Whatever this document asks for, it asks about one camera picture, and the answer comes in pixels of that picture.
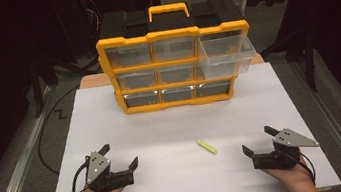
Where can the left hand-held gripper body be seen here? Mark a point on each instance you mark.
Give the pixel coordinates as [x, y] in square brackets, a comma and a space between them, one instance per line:
[96, 168]

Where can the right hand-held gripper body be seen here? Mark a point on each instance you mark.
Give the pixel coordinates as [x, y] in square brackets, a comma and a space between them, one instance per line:
[287, 140]

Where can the small yellow-green bar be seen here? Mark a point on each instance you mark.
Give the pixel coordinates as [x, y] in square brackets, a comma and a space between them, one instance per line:
[207, 146]

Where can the clear plastic drawer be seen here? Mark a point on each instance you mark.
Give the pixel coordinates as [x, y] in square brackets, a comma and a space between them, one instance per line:
[227, 59]

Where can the person's right hand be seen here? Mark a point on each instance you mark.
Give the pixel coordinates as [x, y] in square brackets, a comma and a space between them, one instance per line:
[296, 181]

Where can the white table mat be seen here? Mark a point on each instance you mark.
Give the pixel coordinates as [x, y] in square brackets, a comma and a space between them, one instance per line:
[177, 132]

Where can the black metal stand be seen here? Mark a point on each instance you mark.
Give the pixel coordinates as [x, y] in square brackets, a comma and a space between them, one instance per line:
[310, 62]
[36, 91]

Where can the set of closed clear drawers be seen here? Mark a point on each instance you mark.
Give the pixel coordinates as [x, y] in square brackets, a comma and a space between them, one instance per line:
[175, 74]

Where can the yellow black drawer organizer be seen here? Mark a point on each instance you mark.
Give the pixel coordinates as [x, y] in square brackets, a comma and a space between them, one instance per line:
[168, 22]

